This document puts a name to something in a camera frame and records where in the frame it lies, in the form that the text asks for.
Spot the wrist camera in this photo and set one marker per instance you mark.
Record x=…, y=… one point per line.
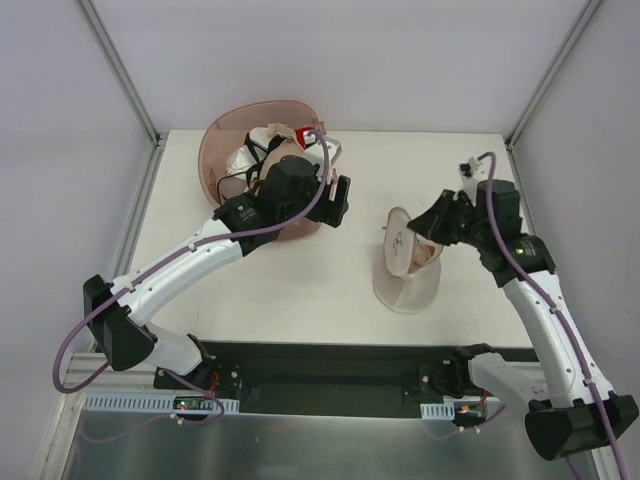
x=315, y=149
x=471, y=173

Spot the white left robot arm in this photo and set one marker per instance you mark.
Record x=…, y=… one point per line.
x=120, y=312

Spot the white bra black trim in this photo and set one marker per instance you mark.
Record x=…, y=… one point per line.
x=244, y=165

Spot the pink bra inside bag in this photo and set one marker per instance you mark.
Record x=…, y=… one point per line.
x=424, y=251

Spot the pink translucent plastic basket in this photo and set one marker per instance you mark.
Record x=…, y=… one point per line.
x=220, y=145

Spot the left white cable duct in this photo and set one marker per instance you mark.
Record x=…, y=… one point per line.
x=158, y=403

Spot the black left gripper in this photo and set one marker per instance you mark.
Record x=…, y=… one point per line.
x=333, y=201

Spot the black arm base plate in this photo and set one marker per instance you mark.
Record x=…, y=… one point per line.
x=366, y=381

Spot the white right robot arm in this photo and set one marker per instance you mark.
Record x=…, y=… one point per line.
x=578, y=409

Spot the metal front sheet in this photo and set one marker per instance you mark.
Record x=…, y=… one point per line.
x=110, y=445

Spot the red bra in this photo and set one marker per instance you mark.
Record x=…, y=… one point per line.
x=302, y=135

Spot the white cable duct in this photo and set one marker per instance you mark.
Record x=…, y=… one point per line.
x=438, y=411
x=158, y=403

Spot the right aluminium frame post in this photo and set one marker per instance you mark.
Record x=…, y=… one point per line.
x=578, y=28

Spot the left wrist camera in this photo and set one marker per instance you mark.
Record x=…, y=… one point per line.
x=315, y=149

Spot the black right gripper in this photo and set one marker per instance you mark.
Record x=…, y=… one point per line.
x=451, y=220

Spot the left aluminium frame post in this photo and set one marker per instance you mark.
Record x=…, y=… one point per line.
x=119, y=71

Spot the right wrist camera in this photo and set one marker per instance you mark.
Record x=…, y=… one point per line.
x=471, y=173

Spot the right white cable duct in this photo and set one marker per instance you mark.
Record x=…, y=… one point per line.
x=438, y=411

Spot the white mesh laundry bag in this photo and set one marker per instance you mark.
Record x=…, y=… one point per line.
x=393, y=285

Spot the aluminium frame post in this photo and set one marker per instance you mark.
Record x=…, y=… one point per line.
x=578, y=28
x=119, y=71

